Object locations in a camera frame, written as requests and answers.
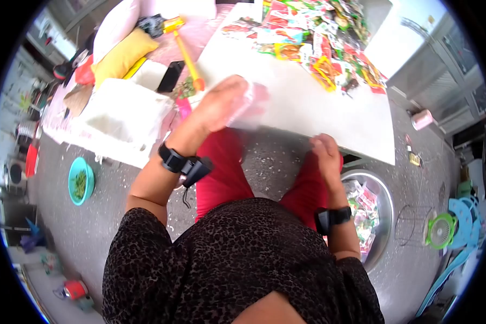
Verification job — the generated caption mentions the person's right hand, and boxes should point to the person's right hand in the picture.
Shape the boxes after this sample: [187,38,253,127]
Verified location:
[309,134,342,191]

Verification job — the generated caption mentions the person's left hand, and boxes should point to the person's left hand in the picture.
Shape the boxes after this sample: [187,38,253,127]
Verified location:
[191,75,249,134]

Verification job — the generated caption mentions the person's right fingers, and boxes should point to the person's right fingers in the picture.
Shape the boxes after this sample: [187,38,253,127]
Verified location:
[309,134,329,156]

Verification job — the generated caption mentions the clear plastic bag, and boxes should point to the clear plastic bag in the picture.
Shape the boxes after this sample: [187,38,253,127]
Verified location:
[226,81,270,131]

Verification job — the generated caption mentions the white low table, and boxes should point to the white low table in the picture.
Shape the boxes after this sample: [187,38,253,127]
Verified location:
[188,2,396,167]

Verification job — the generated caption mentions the black wrist band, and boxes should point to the black wrist band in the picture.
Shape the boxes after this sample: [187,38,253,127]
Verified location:
[315,206,353,236]
[158,142,214,189]

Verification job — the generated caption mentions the person's legs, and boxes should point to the person's legs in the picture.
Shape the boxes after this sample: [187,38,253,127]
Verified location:
[194,127,344,231]

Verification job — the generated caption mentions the steel basin with packets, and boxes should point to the steel basin with packets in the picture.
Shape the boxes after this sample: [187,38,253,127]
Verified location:
[340,169,394,274]

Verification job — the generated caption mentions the pile of colourful snack packets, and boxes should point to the pile of colourful snack packets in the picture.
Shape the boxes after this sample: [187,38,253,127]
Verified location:
[221,0,389,96]

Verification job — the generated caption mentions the pink cup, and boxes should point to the pink cup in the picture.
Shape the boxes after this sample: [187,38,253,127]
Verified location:
[411,109,435,131]

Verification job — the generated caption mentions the person's body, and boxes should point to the person's body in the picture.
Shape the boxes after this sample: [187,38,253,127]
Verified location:
[101,197,385,324]

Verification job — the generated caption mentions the green small fan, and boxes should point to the green small fan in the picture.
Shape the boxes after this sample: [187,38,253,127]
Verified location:
[424,212,458,250]

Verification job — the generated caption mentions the orange yellow toy stick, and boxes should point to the orange yellow toy stick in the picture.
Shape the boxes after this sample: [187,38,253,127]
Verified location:
[163,16,206,92]

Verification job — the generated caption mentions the black phone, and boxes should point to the black phone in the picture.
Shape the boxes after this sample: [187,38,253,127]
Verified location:
[156,61,186,94]

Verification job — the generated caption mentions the blue plastic stool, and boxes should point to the blue plastic stool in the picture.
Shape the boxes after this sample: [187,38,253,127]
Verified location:
[415,196,484,318]

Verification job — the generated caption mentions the white foam box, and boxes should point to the white foam box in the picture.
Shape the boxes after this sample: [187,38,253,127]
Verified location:
[63,59,175,168]

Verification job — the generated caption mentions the yellow pillow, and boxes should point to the yellow pillow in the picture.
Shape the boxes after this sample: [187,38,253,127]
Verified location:
[91,28,160,90]

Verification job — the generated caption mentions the white pillow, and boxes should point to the white pillow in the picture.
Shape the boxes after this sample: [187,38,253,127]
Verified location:
[92,0,141,65]

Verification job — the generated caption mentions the teal bowl with greens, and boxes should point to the teal bowl with greens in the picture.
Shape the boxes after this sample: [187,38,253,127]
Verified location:
[67,157,95,206]

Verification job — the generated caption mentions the red toy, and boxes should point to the red toy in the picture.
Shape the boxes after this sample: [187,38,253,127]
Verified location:
[53,279,90,302]

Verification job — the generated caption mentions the wire fan guard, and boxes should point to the wire fan guard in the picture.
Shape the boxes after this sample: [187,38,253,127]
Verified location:
[394,204,435,248]

